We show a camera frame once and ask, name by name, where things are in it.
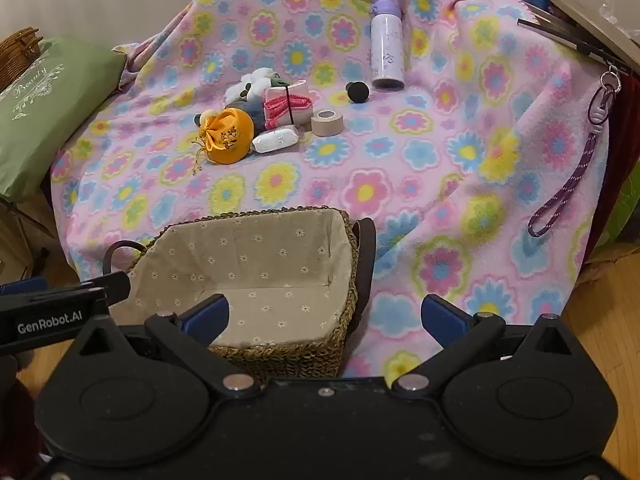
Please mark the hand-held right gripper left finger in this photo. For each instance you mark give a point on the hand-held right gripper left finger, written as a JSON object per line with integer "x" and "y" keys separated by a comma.
{"x": 205, "y": 317}

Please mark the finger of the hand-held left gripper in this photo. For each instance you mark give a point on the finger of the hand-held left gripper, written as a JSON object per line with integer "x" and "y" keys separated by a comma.
{"x": 20, "y": 285}
{"x": 60, "y": 317}

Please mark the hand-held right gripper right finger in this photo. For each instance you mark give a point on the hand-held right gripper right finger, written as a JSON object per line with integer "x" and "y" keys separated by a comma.
{"x": 442, "y": 317}

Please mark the woven basket with cloth liner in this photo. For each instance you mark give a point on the woven basket with cloth liner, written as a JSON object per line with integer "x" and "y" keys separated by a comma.
{"x": 260, "y": 270}

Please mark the orange satin pouch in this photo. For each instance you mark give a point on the orange satin pouch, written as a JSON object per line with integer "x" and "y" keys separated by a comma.
{"x": 227, "y": 137}

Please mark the white cotton pads packet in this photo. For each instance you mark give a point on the white cotton pads packet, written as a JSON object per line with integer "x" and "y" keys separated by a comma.
{"x": 274, "y": 140}

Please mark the beige tape roll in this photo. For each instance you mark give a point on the beige tape roll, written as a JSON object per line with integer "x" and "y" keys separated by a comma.
{"x": 327, "y": 125}

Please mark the pink white cloth bundle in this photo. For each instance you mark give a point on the pink white cloth bundle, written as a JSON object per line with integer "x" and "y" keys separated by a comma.
{"x": 290, "y": 102}

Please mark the pink floral fleece blanket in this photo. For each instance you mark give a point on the pink floral fleece blanket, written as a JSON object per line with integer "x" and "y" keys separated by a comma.
{"x": 400, "y": 185}

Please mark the green printed cushion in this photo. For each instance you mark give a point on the green printed cushion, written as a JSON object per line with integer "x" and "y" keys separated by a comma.
{"x": 50, "y": 110}

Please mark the green bag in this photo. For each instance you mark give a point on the green bag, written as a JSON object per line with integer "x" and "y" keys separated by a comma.
{"x": 627, "y": 210}

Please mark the brown wicker basket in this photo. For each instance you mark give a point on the brown wicker basket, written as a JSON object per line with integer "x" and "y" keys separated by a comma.
{"x": 17, "y": 50}

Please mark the black round knob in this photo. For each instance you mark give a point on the black round knob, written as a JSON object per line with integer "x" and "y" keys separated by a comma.
{"x": 360, "y": 93}

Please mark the dark red cloth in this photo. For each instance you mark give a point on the dark red cloth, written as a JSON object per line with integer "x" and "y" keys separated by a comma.
{"x": 625, "y": 125}

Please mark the purple white bottle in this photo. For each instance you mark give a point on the purple white bottle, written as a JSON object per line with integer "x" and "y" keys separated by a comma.
{"x": 387, "y": 50}

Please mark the black metal bar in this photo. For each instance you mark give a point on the black metal bar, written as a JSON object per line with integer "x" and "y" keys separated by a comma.
{"x": 565, "y": 37}

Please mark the grey flat panel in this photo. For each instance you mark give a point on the grey flat panel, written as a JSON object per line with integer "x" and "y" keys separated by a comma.
{"x": 590, "y": 20}

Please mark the clear plastic wrapper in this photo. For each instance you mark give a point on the clear plastic wrapper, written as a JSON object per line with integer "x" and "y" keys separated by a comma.
{"x": 612, "y": 7}

